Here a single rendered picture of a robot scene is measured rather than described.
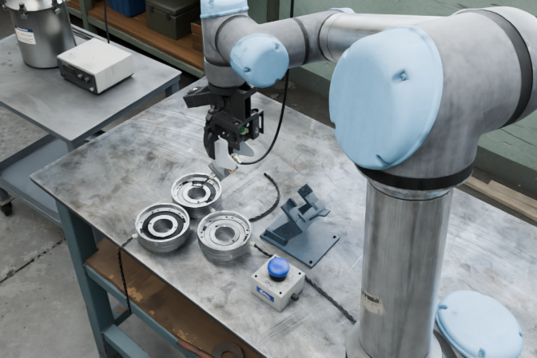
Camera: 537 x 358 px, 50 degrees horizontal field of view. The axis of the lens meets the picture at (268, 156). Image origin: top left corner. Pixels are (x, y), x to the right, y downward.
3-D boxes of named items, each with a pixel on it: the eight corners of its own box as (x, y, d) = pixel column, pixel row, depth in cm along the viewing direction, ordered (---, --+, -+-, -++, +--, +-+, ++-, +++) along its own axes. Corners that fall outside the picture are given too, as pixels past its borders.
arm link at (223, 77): (195, 57, 97) (228, 41, 102) (197, 81, 99) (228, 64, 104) (228, 71, 93) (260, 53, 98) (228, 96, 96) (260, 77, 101)
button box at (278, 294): (249, 292, 105) (250, 275, 102) (273, 268, 109) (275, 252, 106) (284, 316, 101) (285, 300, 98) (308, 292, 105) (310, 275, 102)
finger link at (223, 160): (230, 190, 108) (232, 149, 103) (208, 177, 111) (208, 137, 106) (241, 183, 110) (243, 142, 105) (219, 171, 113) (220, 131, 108)
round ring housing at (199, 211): (162, 200, 122) (161, 187, 120) (201, 180, 128) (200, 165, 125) (192, 228, 117) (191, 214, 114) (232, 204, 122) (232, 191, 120)
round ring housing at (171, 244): (183, 212, 120) (181, 197, 118) (196, 248, 113) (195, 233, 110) (133, 224, 117) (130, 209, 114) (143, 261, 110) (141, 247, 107)
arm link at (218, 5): (211, 8, 86) (190, -10, 92) (216, 73, 92) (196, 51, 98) (258, -2, 88) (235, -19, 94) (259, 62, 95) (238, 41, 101)
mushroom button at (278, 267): (261, 282, 104) (262, 264, 100) (276, 269, 106) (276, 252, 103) (279, 294, 102) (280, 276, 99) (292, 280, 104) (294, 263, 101)
